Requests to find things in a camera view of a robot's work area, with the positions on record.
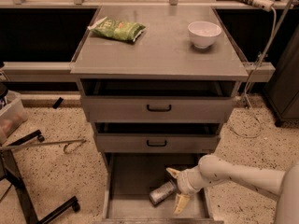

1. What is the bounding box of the top grey drawer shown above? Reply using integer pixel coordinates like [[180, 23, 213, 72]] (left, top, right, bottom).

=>
[[80, 78, 234, 123]]

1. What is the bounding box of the grey drawer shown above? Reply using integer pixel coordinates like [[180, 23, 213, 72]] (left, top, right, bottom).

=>
[[93, 122, 221, 153], [80, 78, 234, 123], [101, 153, 224, 224]]

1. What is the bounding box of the black top drawer handle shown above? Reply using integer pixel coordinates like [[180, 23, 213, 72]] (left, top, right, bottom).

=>
[[146, 105, 172, 112]]

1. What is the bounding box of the green chip bag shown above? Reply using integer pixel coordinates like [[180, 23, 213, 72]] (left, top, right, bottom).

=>
[[88, 17, 146, 43]]

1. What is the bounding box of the clear plastic storage bin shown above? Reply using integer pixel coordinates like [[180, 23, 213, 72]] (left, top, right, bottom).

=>
[[0, 91, 28, 144]]

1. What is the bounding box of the white ceramic bowl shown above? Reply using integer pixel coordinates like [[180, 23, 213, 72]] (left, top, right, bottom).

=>
[[188, 21, 222, 49]]

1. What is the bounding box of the bottom grey drawer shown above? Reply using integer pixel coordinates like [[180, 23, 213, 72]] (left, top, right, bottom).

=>
[[101, 153, 224, 224]]

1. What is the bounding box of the black rolling stand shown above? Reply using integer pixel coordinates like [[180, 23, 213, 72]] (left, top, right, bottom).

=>
[[0, 130, 80, 224]]

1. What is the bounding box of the white power cable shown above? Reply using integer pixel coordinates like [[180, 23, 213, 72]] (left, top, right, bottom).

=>
[[229, 7, 278, 139]]

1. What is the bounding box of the dark cabinet at right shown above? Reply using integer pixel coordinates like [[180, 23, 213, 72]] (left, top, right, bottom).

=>
[[263, 25, 299, 127]]

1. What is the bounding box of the black middle drawer handle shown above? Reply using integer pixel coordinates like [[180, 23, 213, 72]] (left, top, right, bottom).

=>
[[146, 140, 167, 147]]

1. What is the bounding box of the small black floor object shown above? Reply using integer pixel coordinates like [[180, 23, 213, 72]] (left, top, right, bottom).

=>
[[52, 97, 64, 109]]

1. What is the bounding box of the metal hook rod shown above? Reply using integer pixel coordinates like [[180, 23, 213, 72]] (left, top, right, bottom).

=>
[[0, 138, 86, 152]]

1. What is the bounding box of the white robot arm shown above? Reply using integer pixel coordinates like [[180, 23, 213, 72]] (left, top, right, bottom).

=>
[[166, 154, 299, 224]]

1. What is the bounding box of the middle grey drawer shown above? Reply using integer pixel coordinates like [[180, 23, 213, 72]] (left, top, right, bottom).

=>
[[93, 122, 221, 153]]

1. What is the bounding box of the grey drawer cabinet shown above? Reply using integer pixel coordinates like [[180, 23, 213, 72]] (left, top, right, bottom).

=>
[[70, 5, 249, 224]]

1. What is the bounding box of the clear plastic bottle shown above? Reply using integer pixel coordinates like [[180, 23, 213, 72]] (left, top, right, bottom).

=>
[[149, 180, 177, 206]]

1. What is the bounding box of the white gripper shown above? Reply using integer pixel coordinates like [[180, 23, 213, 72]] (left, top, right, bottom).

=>
[[166, 166, 206, 215]]

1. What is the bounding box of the black drawer handle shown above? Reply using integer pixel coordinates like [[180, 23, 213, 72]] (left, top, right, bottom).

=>
[[146, 140, 167, 147], [146, 105, 172, 112]]

